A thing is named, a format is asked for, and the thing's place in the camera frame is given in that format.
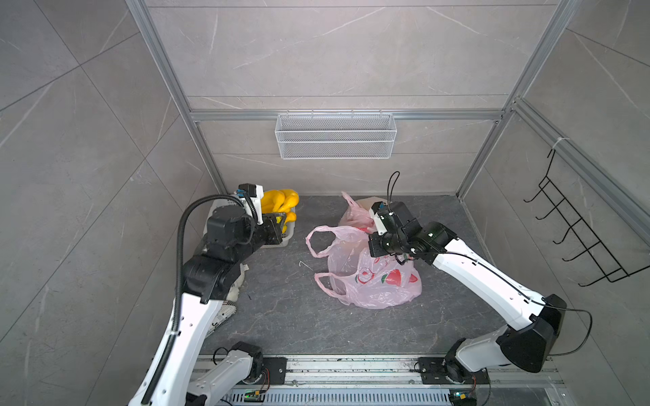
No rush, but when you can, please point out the pink plastic bag front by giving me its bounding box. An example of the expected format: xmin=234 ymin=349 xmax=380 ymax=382
xmin=339 ymin=191 xmax=386 ymax=234

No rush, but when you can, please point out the pink strawberry plastic bag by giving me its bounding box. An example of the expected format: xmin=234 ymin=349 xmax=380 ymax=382
xmin=306 ymin=226 xmax=423 ymax=310

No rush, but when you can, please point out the orange yellow banana bunch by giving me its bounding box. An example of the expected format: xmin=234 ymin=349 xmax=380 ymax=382
xmin=262 ymin=189 xmax=300 ymax=233

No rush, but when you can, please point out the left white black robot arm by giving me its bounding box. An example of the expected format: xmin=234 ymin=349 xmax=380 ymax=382
xmin=130 ymin=184 xmax=283 ymax=405

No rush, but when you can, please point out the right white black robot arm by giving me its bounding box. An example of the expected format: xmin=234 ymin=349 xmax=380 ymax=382
xmin=369 ymin=172 xmax=570 ymax=383

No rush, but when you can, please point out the white plastic basket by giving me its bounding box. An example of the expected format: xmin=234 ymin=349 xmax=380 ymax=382
xmin=201 ymin=197 xmax=297 ymax=249

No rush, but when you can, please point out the white plush toy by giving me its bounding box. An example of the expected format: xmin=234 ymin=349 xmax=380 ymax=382
xmin=207 ymin=264 xmax=249 ymax=337

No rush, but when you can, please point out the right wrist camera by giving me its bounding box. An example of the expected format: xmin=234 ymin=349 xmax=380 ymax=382
xmin=369 ymin=201 xmax=392 ymax=235

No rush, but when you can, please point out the white wire mesh shelf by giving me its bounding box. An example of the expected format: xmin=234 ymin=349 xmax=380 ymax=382
xmin=275 ymin=113 xmax=397 ymax=160

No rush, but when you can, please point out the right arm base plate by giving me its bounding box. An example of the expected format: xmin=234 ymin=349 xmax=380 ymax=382
xmin=413 ymin=357 xmax=489 ymax=385

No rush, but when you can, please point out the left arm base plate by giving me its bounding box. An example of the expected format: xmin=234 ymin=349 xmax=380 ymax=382
xmin=255 ymin=356 xmax=288 ymax=387

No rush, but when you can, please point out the aluminium mounting rail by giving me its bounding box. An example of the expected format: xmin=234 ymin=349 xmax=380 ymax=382
xmin=212 ymin=355 xmax=575 ymax=405

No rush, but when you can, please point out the black wire hook rack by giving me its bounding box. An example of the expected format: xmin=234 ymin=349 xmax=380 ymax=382
xmin=523 ymin=149 xmax=649 ymax=288

